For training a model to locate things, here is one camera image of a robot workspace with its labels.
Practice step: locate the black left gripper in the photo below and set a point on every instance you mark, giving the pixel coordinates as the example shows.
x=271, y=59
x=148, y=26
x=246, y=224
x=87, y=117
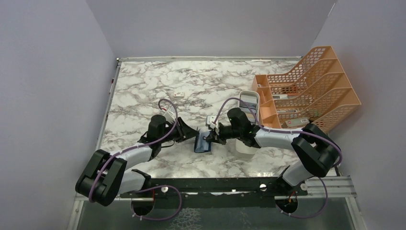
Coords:
x=184, y=131

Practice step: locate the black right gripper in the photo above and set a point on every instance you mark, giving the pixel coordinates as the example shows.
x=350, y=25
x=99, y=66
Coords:
x=212, y=135

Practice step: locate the blue leather card holder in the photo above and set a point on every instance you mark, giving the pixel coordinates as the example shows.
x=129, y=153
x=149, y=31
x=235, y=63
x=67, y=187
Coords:
x=200, y=145

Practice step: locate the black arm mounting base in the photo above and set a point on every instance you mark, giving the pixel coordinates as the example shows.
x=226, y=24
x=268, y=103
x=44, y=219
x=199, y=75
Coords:
x=179, y=193

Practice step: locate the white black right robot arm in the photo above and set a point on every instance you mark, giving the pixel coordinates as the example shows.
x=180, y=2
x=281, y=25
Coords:
x=317, y=153

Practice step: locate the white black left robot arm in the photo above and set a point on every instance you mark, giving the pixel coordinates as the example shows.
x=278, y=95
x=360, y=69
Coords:
x=109, y=174

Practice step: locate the small white red card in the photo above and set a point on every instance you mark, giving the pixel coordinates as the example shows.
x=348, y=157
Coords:
x=179, y=94

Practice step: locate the stack of cards in tray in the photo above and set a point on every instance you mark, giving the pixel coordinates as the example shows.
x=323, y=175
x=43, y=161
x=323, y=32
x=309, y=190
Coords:
x=249, y=106

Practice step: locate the white oblong plastic tray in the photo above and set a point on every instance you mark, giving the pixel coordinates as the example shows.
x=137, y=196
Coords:
x=243, y=148

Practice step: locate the grey red box in organizer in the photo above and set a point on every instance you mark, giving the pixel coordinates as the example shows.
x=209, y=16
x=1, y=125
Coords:
x=297, y=122

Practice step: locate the orange mesh file organizer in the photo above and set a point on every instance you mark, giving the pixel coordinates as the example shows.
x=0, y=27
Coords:
x=316, y=88

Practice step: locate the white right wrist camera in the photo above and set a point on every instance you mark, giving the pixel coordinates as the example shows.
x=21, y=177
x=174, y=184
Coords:
x=211, y=124

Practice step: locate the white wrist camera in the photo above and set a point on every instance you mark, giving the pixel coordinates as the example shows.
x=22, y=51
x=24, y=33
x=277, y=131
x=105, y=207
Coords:
x=211, y=124
x=169, y=114

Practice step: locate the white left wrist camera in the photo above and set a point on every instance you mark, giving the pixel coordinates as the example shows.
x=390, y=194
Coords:
x=169, y=114

